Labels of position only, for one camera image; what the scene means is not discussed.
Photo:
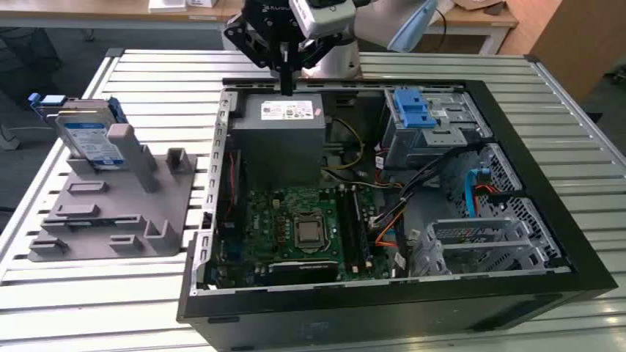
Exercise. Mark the grey power supply unit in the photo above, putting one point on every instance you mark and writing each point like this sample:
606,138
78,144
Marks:
279,154

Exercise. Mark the silver CPU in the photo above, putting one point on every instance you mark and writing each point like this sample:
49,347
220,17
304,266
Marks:
308,232

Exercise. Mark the large white box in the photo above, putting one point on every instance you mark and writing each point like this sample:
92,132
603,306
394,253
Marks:
166,7

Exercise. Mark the black PC case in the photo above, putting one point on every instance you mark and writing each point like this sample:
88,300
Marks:
391,311

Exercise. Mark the brown wooden cabinet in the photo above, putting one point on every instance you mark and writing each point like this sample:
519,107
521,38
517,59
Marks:
601,36

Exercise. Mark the black graphics card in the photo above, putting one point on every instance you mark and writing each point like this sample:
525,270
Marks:
303,271

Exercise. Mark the blue plastic drive latch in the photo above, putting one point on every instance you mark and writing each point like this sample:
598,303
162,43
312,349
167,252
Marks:
413,110

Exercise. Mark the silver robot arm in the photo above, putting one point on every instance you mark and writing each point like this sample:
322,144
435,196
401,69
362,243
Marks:
338,62

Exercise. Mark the black RAM stick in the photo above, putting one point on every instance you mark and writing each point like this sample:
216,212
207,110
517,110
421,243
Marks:
347,227

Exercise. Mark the black mesh waste bin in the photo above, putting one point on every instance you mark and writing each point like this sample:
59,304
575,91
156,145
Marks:
29,66

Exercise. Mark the grey parts rack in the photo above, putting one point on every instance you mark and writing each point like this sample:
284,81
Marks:
122,198

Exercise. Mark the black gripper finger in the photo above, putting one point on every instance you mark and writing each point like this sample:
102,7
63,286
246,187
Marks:
284,82
291,82

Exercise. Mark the brown cardboard piece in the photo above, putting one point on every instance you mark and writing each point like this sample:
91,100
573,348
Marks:
477,4

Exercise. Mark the light wooden desk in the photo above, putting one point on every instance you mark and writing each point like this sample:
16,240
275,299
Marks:
98,14

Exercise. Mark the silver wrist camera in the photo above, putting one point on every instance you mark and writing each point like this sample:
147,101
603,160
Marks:
323,18

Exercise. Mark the grey metal stand foot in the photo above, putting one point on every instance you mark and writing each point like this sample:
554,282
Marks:
9,141

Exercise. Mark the hard disk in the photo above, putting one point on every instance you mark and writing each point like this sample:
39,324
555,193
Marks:
90,143

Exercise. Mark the metal optical drive cage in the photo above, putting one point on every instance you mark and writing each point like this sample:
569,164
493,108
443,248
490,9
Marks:
406,146

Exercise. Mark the small white box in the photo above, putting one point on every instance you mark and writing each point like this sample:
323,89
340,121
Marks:
203,3

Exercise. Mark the metal disk bay cage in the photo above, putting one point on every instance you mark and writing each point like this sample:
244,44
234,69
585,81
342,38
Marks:
483,246

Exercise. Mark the green motherboard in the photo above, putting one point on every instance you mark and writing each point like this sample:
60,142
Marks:
288,199

